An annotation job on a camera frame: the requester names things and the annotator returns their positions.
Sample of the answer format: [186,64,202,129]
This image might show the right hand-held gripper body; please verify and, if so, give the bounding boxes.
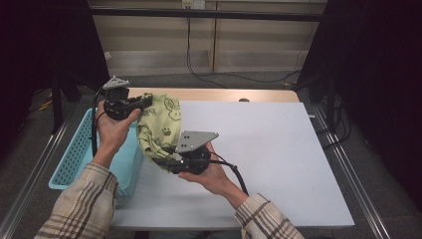
[172,130,220,176]

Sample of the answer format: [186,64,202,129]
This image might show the black horizontal bar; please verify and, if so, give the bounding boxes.
[89,7,327,23]

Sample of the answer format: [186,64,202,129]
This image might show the black wall cable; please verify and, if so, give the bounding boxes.
[185,16,303,90]

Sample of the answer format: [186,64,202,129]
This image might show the black floor cables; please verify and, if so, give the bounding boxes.
[317,94,353,150]

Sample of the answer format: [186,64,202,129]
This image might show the yellow floor cable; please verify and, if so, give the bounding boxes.
[37,92,55,113]

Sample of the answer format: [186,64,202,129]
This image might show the person's right hand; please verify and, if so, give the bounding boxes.
[178,142,235,197]

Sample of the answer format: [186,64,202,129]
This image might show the light blue plastic basket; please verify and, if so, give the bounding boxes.
[48,108,148,207]

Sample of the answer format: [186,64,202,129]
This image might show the black stand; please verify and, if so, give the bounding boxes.
[49,71,117,135]

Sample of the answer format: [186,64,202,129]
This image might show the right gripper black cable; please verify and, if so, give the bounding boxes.
[208,150,250,197]

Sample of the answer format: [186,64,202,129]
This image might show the white wall socket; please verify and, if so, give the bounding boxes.
[181,0,206,10]

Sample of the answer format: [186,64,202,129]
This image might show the metal floor rail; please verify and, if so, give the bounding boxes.
[312,104,393,239]
[0,119,72,239]

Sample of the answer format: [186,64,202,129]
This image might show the wooden table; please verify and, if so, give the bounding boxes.
[127,87,301,104]

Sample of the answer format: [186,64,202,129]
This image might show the person's left hand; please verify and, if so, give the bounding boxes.
[94,101,142,163]

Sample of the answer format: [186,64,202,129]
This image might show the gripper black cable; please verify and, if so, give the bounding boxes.
[208,150,250,197]
[90,87,111,157]

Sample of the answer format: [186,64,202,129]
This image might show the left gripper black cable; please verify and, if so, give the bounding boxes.
[90,87,111,157]

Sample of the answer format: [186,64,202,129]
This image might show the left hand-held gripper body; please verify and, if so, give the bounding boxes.
[103,75,135,120]

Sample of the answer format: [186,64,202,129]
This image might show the green printed baby romper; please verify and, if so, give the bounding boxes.
[136,94,183,173]

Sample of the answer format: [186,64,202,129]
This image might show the black curtain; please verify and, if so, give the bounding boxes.
[296,0,422,213]
[0,0,112,157]

